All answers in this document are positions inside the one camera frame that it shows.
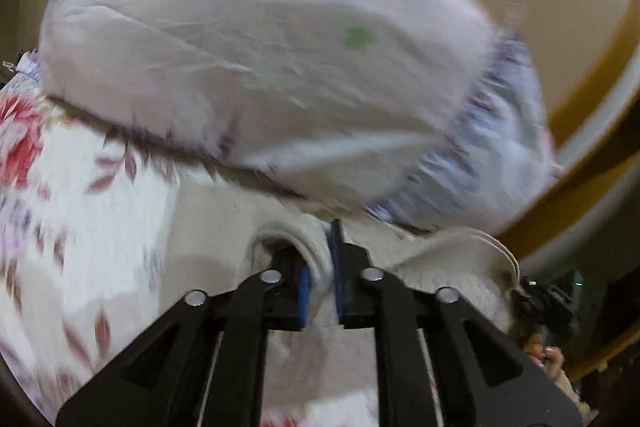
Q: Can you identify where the beige ribbed knit garment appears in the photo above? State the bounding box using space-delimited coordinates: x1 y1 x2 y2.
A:
163 182 520 426

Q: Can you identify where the person's right hand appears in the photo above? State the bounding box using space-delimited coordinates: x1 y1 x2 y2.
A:
523 333 564 381

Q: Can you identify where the wooden bed headboard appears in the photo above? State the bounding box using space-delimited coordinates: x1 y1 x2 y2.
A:
499 0 639 260

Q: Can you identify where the white floral quilted bedspread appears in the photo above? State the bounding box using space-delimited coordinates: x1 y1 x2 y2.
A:
1 74 378 426

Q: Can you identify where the pale pink floral pillow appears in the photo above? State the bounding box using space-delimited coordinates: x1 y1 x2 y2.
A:
39 0 558 232

